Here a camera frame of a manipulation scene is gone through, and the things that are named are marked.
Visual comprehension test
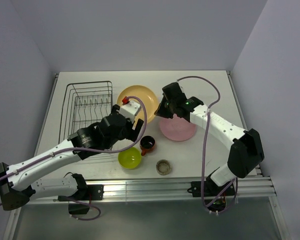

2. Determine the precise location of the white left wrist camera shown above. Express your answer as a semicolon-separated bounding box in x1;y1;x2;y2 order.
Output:
121;100;142;121

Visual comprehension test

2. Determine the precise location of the small speckled beige dish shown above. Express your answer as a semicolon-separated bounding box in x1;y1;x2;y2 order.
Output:
155;159;172;176

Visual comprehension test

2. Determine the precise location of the pink plastic plate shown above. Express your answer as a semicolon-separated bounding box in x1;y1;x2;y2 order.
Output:
159;116;197;142

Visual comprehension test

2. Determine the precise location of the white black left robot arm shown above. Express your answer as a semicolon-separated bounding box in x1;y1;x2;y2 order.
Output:
0;100;147;211

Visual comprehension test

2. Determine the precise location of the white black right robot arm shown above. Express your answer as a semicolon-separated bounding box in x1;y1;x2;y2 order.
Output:
155;82;265;196

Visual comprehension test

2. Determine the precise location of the aluminium mounting rail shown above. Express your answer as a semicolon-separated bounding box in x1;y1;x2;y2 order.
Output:
13;174;277;205

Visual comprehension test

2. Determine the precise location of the black wire dish rack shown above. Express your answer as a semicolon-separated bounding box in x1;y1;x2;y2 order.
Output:
58;80;113;143

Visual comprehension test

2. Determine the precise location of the orange mug dark inside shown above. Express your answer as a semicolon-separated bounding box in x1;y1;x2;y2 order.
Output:
139;135;156;156

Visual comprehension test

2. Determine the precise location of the lime green bowl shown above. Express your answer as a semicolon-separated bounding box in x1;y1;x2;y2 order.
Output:
118;147;142;170

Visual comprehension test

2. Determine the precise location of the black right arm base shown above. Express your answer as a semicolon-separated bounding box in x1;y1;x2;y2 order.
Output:
187;180;237;198

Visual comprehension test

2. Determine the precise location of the yellow plastic plate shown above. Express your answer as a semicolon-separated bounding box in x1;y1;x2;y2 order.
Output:
116;85;159;123

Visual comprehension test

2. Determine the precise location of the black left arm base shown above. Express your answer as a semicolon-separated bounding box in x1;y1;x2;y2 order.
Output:
57;184;104;202

